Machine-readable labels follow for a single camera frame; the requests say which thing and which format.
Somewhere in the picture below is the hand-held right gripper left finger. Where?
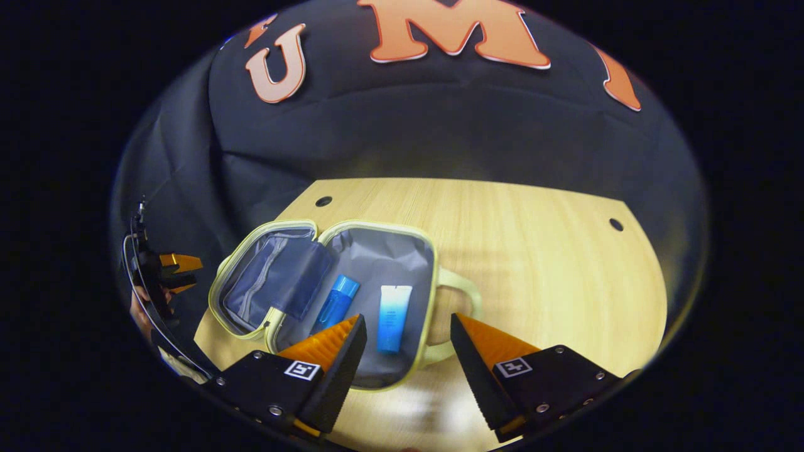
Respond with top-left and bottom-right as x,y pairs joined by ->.
204,314 -> 369,440

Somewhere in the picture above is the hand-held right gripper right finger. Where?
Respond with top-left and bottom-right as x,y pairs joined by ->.
450,312 -> 641,443

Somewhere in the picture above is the blue clear toner bottle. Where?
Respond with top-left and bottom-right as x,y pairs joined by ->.
312,274 -> 361,334

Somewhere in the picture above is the white blue cream tube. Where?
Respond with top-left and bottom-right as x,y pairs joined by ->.
376,284 -> 414,355

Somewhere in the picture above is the cream yellow small suitcase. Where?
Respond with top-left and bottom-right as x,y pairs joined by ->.
207,218 -> 484,392

